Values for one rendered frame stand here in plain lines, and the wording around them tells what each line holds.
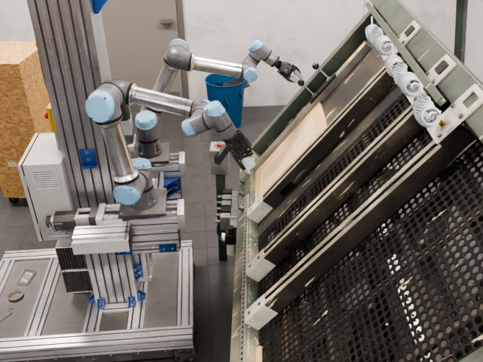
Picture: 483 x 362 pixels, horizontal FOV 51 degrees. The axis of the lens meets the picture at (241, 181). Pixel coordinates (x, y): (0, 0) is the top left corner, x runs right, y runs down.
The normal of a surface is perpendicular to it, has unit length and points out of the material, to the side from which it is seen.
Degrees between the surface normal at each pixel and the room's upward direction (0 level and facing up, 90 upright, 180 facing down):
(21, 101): 90
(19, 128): 90
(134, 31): 90
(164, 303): 0
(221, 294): 0
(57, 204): 90
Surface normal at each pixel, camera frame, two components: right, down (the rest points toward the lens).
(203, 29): 0.09, 0.54
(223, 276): 0.00, -0.84
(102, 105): -0.16, 0.42
